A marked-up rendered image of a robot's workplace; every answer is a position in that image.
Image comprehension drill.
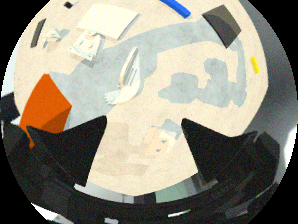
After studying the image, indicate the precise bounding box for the yellow rectangular bar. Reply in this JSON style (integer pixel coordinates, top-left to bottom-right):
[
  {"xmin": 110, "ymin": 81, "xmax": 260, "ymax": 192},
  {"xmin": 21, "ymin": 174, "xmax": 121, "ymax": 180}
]
[{"xmin": 250, "ymin": 56, "xmax": 259, "ymax": 75}]

